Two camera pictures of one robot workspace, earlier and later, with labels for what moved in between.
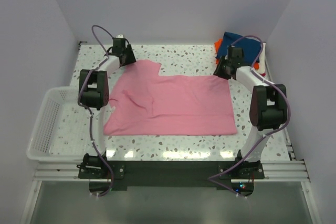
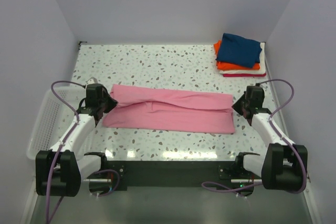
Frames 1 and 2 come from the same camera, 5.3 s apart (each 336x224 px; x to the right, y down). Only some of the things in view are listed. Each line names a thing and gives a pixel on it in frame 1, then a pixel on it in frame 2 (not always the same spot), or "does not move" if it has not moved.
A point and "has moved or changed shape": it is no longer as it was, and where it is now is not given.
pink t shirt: (143, 103) has moved or changed shape
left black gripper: (131, 59) -> (112, 102)
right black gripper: (218, 72) -> (235, 106)
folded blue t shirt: (251, 46) does not move
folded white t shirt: (262, 71) does not move
